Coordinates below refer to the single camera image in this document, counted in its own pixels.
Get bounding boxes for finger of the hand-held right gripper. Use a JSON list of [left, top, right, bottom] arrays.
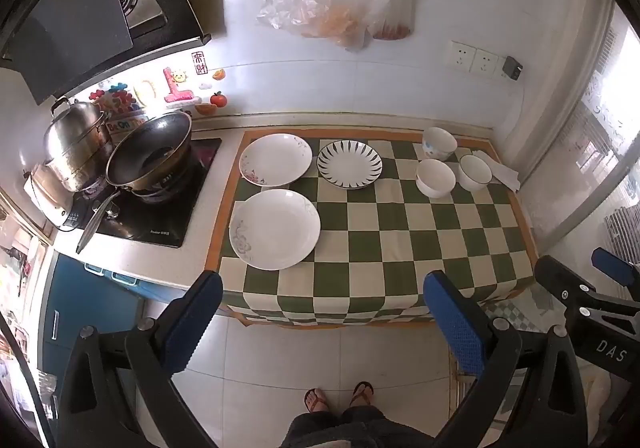
[[533, 255, 601, 311], [591, 247, 640, 288]]

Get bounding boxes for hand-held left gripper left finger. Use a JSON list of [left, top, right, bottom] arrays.
[[50, 271, 224, 448]]

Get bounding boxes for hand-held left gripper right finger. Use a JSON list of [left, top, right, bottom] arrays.
[[422, 271, 589, 448]]

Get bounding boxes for large white plate grey print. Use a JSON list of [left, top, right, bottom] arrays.
[[229, 189, 321, 271]]

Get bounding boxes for white bowl with dark rim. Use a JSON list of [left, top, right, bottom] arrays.
[[457, 154, 493, 192]]

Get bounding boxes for plain white bowl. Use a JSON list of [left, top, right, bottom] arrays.
[[415, 159, 457, 199]]

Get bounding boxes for white bowl with colourful print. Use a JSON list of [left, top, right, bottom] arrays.
[[422, 127, 458, 161]]

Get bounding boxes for white plate with pink flowers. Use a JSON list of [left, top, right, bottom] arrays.
[[238, 133, 312, 187]]

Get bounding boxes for black striped white plate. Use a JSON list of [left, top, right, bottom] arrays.
[[316, 139, 384, 190]]

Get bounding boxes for person's right forearm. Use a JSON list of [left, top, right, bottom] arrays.
[[582, 370, 619, 437]]

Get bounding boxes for green white checkered cloth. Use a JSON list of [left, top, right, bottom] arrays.
[[205, 128, 541, 329]]

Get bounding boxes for black glass cooktop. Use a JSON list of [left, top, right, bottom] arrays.
[[62, 137, 222, 249]]

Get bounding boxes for person's legs in dark trousers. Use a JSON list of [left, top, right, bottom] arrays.
[[279, 405, 437, 448]]

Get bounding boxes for white electric appliance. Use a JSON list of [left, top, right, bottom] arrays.
[[22, 163, 76, 229]]

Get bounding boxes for stainless steel steamer pot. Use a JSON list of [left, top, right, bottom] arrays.
[[42, 97, 114, 193]]

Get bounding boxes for black range hood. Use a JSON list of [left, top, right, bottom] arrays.
[[0, 0, 213, 105]]

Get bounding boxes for window with white frame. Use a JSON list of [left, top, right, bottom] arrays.
[[520, 3, 640, 256]]

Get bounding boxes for black wok with steel handle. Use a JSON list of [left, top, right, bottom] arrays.
[[76, 112, 194, 254]]

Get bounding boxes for white wall socket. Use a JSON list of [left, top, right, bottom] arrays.
[[449, 41, 476, 72], [473, 48, 501, 76]]

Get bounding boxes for colourful wall stickers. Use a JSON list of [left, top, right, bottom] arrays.
[[89, 51, 228, 130]]

